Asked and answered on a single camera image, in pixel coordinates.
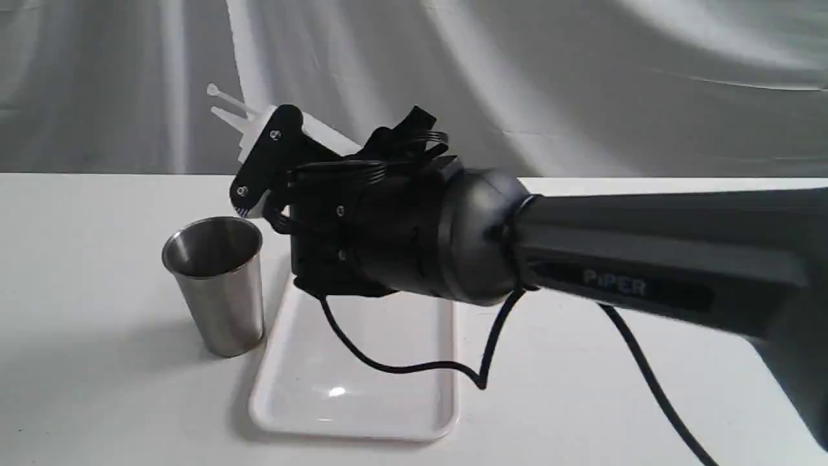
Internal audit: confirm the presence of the white plastic tray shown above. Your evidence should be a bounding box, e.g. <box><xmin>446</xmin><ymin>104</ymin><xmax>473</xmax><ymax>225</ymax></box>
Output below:
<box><xmin>248</xmin><ymin>263</ymin><xmax>461</xmax><ymax>442</ymax></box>

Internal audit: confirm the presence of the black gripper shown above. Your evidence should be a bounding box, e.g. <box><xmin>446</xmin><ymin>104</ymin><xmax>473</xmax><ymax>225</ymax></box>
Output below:
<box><xmin>230</xmin><ymin>104</ymin><xmax>462</xmax><ymax>298</ymax></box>

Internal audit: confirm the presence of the stainless steel cup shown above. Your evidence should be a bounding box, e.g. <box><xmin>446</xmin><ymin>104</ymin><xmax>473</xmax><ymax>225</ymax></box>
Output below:
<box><xmin>162</xmin><ymin>216</ymin><xmax>265</xmax><ymax>358</ymax></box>

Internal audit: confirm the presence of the black cable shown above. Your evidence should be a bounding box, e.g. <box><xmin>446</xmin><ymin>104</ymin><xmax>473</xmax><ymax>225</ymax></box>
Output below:
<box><xmin>317</xmin><ymin>288</ymin><xmax>719</xmax><ymax>466</ymax></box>

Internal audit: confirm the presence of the plastic squeeze bottle with oil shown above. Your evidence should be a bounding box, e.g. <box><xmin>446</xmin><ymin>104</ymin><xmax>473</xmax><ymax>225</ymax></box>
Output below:
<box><xmin>206</xmin><ymin>83</ymin><xmax>362</xmax><ymax>163</ymax></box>

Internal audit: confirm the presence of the grey fabric backdrop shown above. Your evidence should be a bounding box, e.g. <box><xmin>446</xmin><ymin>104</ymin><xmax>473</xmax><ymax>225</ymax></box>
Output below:
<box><xmin>1</xmin><ymin>1</ymin><xmax>827</xmax><ymax>177</ymax></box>

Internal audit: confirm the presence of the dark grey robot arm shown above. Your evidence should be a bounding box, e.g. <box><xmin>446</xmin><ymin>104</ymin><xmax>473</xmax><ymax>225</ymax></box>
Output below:
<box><xmin>211</xmin><ymin>104</ymin><xmax>827</xmax><ymax>465</ymax></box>

